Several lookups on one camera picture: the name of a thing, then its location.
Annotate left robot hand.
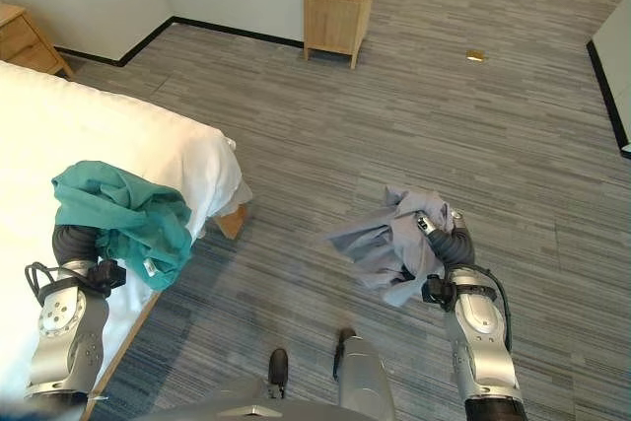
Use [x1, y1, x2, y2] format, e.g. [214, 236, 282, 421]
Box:
[51, 224, 110, 264]

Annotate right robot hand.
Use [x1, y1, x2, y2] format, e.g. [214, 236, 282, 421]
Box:
[414, 209, 476, 267]

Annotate teal garment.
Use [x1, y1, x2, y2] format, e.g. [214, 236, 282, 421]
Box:
[50, 160, 194, 293]

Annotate grey garment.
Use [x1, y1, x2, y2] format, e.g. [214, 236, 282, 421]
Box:
[325, 185, 454, 309]

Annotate bed with white sheet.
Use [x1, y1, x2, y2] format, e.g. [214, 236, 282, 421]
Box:
[0, 60, 254, 417]

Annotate silver robot legs and body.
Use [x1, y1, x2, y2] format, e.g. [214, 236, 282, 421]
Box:
[147, 326, 400, 421]

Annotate wooden drawer nightstand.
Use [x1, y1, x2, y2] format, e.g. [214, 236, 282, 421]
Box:
[0, 2, 75, 81]

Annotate light wooden side table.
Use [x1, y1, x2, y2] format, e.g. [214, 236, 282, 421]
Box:
[301, 0, 374, 70]

